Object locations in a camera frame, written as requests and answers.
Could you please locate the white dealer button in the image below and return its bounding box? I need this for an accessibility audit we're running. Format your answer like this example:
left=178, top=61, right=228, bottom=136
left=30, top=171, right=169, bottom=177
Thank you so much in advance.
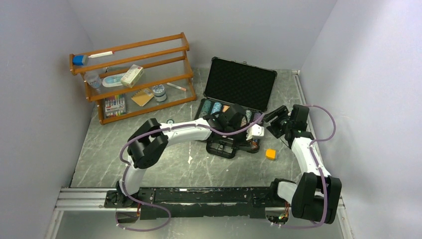
left=265, top=149, right=277, bottom=160

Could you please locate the green orange chip row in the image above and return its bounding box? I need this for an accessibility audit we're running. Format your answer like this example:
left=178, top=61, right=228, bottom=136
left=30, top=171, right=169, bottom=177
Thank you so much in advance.
left=242, top=110, right=252, bottom=125

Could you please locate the oval light blue dish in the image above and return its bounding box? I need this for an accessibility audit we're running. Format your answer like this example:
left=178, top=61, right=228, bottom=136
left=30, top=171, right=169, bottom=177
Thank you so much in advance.
left=102, top=73, right=125, bottom=88

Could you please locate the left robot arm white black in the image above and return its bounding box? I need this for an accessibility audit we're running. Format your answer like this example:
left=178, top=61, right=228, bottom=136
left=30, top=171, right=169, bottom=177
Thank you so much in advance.
left=116, top=104, right=255, bottom=207

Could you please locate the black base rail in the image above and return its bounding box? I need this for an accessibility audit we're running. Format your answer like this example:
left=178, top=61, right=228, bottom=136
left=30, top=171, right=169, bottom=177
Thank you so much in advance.
left=104, top=187, right=286, bottom=220

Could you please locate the cleaning gel jar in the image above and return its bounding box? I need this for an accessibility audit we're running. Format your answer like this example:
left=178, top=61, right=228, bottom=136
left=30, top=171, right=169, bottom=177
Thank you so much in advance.
left=152, top=84, right=167, bottom=102

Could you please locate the black poker set case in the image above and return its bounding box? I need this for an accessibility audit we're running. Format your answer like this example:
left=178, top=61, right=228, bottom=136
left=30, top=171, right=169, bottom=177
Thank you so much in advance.
left=195, top=57, right=277, bottom=159

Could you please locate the white pink pen lower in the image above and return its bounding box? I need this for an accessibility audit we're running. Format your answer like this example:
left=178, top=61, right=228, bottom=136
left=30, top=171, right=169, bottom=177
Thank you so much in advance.
left=166, top=82, right=187, bottom=92

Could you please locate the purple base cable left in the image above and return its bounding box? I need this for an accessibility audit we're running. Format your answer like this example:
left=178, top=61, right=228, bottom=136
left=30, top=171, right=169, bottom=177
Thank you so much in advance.
left=114, top=166, right=172, bottom=232

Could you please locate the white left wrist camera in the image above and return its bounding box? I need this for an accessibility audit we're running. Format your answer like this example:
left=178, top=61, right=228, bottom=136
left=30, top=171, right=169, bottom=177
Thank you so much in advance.
left=246, top=124, right=265, bottom=140

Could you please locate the white green carton box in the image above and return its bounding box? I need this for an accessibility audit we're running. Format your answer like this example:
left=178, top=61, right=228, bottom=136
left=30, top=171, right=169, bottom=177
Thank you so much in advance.
left=121, top=64, right=144, bottom=88

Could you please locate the light blue red chip row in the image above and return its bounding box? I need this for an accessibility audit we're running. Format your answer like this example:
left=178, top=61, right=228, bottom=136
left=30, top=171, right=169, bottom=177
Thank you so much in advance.
left=211, top=102, right=222, bottom=114

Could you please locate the marker pen set pack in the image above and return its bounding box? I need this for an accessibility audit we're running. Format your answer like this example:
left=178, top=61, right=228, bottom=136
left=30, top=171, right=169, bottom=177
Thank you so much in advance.
left=104, top=94, right=126, bottom=119

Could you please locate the yellow notepad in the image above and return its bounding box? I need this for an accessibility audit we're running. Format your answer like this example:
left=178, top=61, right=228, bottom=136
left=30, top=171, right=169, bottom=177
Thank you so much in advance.
left=131, top=88, right=154, bottom=107

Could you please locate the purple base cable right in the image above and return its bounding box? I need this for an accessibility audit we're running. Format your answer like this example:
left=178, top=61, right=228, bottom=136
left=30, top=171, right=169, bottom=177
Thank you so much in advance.
left=270, top=221, right=325, bottom=230

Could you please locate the aluminium frame rail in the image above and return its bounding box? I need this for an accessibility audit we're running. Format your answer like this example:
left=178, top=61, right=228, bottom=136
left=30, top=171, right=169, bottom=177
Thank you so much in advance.
left=55, top=188, right=110, bottom=212

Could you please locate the red playing card deck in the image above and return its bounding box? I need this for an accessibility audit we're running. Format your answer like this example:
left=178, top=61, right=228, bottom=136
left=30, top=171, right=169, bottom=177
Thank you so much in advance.
left=221, top=105, right=230, bottom=112

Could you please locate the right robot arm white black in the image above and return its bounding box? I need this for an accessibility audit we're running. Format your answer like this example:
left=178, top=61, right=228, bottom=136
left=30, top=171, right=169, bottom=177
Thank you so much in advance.
left=263, top=105, right=342, bottom=227

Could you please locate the orange wooden shelf rack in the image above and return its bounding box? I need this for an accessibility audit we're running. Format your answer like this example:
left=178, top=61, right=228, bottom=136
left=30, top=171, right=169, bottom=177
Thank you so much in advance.
left=69, top=33, right=197, bottom=124

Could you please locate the white red pen top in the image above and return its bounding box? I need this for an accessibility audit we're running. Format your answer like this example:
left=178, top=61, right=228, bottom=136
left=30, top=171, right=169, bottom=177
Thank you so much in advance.
left=88, top=51, right=114, bottom=58

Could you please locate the blue white eraser block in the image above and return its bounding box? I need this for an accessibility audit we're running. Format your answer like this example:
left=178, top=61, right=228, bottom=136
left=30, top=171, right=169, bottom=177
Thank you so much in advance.
left=72, top=55, right=89, bottom=66

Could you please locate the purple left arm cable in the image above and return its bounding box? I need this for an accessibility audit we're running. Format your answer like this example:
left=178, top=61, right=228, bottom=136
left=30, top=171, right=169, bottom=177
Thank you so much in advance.
left=118, top=112, right=266, bottom=167

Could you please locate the clear plastic bottle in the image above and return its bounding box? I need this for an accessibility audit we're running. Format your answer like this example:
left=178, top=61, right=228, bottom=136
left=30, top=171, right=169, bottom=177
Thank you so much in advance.
left=84, top=71, right=102, bottom=89

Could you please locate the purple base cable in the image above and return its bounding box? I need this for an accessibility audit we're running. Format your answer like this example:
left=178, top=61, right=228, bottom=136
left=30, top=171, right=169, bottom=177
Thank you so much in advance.
left=270, top=221, right=325, bottom=230
left=114, top=166, right=172, bottom=232

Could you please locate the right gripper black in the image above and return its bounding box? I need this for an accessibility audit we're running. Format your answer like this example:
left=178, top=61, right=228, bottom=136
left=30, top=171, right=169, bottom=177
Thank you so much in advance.
left=260, top=105, right=293, bottom=138

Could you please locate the green chip stack row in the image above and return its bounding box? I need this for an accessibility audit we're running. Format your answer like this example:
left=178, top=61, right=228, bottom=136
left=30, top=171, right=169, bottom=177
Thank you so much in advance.
left=199, top=100, right=212, bottom=118

